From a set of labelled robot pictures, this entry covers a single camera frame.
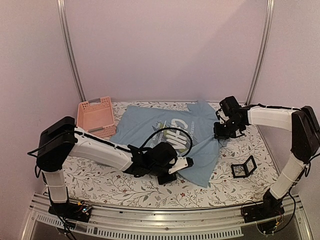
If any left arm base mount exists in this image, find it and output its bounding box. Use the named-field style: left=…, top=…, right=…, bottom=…
left=48, top=200, right=92, bottom=223

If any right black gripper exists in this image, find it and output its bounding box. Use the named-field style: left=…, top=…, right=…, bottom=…
left=214, top=118, right=243, bottom=140

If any black open jewelry box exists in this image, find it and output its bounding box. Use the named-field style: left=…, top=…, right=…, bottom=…
left=230, top=155, right=257, bottom=179

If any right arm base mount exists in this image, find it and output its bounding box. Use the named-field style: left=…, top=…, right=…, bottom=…
left=240, top=199, right=285, bottom=223

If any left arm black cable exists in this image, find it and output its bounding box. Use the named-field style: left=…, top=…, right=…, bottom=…
left=142, top=126, right=193, bottom=158

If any front aluminium rail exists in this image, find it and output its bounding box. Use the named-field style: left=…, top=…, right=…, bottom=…
left=21, top=193, right=314, bottom=240

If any silver brooch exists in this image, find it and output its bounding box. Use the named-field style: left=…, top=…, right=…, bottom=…
left=233, top=166, right=245, bottom=176

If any light blue printed t-shirt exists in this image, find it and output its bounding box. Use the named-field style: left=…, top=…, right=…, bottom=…
left=110, top=100, right=221, bottom=188

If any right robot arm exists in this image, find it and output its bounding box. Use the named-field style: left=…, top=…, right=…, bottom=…
left=213, top=96, right=320, bottom=218

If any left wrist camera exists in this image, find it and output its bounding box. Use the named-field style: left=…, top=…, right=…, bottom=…
left=168, top=157, right=194, bottom=174

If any pink plastic basket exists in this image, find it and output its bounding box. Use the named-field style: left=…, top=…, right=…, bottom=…
left=76, top=96, right=116, bottom=138

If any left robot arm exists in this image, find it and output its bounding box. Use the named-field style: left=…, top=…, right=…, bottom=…
left=27, top=116, right=178, bottom=217

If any floral patterned table mat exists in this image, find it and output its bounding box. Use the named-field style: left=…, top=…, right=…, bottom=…
left=63, top=126, right=279, bottom=208

